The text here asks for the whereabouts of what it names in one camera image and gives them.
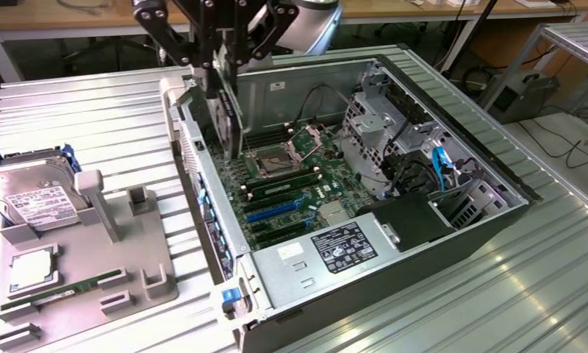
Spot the metal disk bay cage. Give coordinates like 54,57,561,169
341,91,398,185

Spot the metal socket cover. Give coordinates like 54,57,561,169
285,124,325,163

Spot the installed green RAM stick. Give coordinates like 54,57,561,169
248,171,324,200

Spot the wooden desk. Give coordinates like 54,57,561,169
0,0,588,82

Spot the black graphics card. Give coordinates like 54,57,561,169
208,49,246,161

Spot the black fan shroud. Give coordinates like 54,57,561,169
356,192,460,254

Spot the blue disk bracket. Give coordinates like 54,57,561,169
0,144,82,174

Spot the silver CPU chip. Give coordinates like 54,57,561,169
7,251,61,292

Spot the black looped wire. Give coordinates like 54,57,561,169
294,83,342,126

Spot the open black PC case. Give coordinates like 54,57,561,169
158,43,543,353

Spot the blue SATA wire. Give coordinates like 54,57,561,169
432,144,453,193

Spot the green motherboard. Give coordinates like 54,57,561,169
209,121,369,255

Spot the CPU socket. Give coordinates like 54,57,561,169
252,146,296,178

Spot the silver hard disk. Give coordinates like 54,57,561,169
0,155,91,233

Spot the grey power supply unit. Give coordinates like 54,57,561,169
248,216,404,310

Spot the grey parts rack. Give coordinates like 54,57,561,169
0,170,180,350

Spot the black hanging cable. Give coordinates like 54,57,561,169
438,0,501,76

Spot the black floor cable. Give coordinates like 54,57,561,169
516,105,588,174

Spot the black office chair base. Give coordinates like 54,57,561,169
61,32,164,68
350,21,428,46

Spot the silver chipset heatsink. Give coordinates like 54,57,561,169
317,204,353,226

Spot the blue expansion slot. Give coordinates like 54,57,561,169
244,204,301,224

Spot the black box device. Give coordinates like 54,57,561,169
486,71,563,124

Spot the aluminium frame rack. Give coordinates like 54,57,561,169
473,23,588,112

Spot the black power wire bundle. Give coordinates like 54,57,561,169
385,153,448,193

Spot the loose green RAM stick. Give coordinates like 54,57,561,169
0,269,124,309

